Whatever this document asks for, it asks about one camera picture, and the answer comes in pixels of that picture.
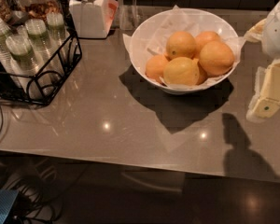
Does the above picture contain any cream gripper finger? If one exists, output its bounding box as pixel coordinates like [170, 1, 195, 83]
[246, 59, 280, 122]
[244, 19, 266, 43]

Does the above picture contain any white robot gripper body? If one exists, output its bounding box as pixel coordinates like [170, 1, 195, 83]
[261, 1, 280, 59]

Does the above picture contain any right large orange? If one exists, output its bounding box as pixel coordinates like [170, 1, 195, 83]
[199, 41, 235, 77]

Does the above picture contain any back right orange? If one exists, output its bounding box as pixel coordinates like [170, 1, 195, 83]
[195, 31, 221, 58]

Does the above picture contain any hidden lower orange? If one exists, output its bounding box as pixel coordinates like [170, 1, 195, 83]
[197, 65, 208, 85]

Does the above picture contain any top centre orange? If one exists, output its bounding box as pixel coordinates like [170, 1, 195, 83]
[166, 31, 196, 60]

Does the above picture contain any front yellow orange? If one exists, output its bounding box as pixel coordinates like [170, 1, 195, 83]
[163, 57, 200, 86]

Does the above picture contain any white ceramic bowl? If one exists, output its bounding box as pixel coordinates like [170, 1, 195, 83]
[129, 7, 240, 95]

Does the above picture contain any left small orange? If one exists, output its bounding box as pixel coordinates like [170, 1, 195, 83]
[146, 54, 169, 83]

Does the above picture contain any white paper bowl liner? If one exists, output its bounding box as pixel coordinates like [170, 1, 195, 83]
[122, 5, 247, 91]

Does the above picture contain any clear acrylic sign holder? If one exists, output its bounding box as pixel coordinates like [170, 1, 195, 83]
[118, 0, 141, 31]

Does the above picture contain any white lidded canister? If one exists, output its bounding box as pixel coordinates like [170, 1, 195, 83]
[69, 0, 119, 39]

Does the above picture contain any clear plastic cup stack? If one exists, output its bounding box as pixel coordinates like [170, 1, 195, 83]
[47, 12, 69, 63]
[25, 19, 63, 82]
[6, 35, 41, 99]
[0, 21, 21, 88]

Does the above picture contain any glass jar with snacks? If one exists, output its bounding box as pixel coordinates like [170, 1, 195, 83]
[12, 0, 62, 21]

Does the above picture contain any blue box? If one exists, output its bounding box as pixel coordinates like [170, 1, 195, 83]
[0, 189, 18, 224]

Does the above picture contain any black wire rack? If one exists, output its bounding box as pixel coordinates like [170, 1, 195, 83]
[0, 0, 83, 106]

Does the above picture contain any black cable bundle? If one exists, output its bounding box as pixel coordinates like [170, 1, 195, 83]
[0, 154, 88, 224]

